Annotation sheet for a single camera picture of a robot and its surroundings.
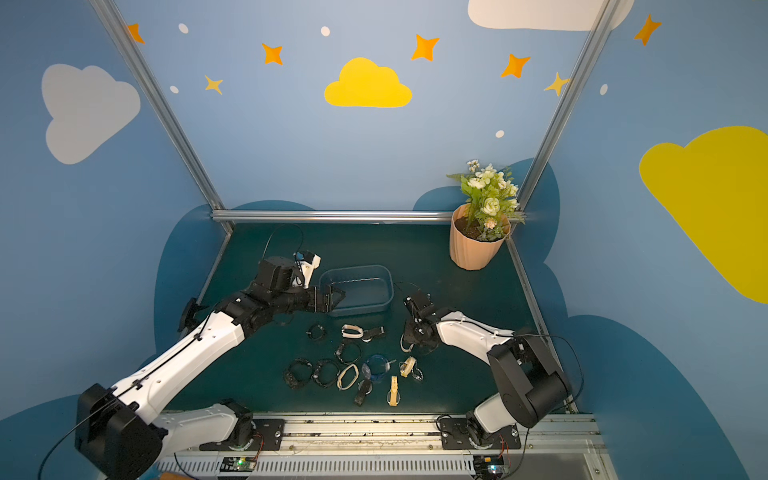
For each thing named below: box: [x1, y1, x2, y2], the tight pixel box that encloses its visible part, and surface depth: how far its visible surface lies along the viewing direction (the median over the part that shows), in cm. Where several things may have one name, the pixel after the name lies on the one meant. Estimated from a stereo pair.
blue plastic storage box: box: [319, 265, 394, 317], surface depth 104 cm
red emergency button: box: [177, 297, 209, 332], surface depth 79 cm
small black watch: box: [305, 324, 328, 341], surface depth 92 cm
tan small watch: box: [399, 356, 417, 378], surface depth 85 cm
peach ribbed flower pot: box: [450, 203, 511, 271], surface depth 105 cm
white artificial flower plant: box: [446, 159, 527, 242], surface depth 96 cm
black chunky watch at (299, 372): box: [283, 358, 314, 390], surface depth 85 cm
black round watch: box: [335, 341, 362, 365], surface depth 88 cm
